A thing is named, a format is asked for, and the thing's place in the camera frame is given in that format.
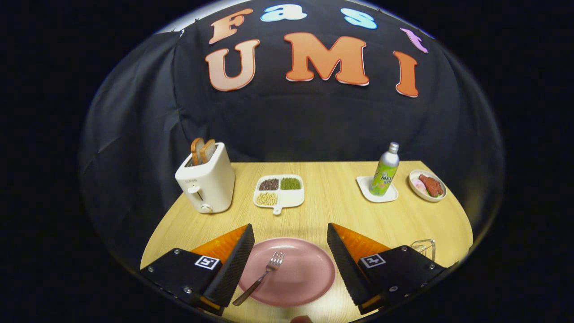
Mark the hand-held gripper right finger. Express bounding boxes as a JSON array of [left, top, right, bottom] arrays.
[[326, 223, 449, 314]]

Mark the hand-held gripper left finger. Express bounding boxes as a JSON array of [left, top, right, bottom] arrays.
[[140, 223, 255, 317]]

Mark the wooden handled metal fork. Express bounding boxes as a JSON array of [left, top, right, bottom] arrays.
[[232, 251, 285, 306]]

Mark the pink round plate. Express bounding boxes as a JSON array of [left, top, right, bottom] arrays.
[[238, 237, 336, 307]]

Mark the white square coaster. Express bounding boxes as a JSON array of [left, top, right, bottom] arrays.
[[357, 176, 399, 203]]

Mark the white toaster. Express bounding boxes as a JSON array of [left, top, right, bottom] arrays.
[[175, 142, 235, 214]]

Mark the white divided bean dish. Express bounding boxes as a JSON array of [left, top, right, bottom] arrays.
[[253, 174, 305, 215]]

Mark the green soda bottle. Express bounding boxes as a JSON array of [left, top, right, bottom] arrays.
[[370, 142, 400, 196]]

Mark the oval plate with meat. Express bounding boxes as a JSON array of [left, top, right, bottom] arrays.
[[409, 170, 448, 202]]

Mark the toasted bread slice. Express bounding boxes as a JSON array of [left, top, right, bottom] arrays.
[[200, 139, 217, 164], [191, 138, 205, 166]]

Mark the metal wire cutlery basket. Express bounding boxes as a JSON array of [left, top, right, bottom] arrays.
[[410, 239, 436, 262]]

